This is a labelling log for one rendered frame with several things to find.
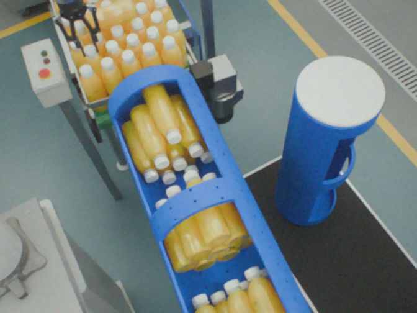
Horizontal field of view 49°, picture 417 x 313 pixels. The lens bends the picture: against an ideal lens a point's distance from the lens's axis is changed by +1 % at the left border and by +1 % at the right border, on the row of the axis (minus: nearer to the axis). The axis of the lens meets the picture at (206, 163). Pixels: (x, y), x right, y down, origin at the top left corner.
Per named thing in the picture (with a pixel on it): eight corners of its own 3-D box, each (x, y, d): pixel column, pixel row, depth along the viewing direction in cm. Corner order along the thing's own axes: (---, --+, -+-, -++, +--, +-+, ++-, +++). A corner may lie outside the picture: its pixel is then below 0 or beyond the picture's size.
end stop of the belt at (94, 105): (91, 110, 160) (89, 105, 157) (90, 108, 160) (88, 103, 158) (197, 71, 165) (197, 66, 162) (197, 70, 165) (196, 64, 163)
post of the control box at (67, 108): (115, 201, 247) (48, 88, 159) (113, 195, 249) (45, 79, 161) (122, 199, 248) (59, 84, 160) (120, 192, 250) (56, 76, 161)
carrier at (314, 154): (269, 218, 222) (329, 232, 217) (287, 119, 145) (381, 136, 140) (280, 167, 234) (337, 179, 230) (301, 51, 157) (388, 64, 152)
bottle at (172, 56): (187, 82, 169) (182, 48, 153) (169, 88, 169) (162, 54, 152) (181, 68, 172) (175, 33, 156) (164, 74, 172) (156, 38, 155)
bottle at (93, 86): (89, 102, 168) (72, 69, 151) (106, 94, 169) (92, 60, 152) (96, 115, 165) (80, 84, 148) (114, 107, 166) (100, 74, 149)
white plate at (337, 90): (289, 117, 144) (289, 118, 145) (381, 132, 139) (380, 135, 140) (303, 49, 156) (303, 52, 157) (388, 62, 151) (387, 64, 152)
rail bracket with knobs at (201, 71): (193, 99, 166) (190, 81, 157) (185, 84, 169) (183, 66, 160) (218, 89, 167) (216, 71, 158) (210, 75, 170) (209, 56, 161)
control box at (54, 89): (44, 108, 155) (33, 90, 146) (32, 66, 164) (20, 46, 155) (73, 99, 156) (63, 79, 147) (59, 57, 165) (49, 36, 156)
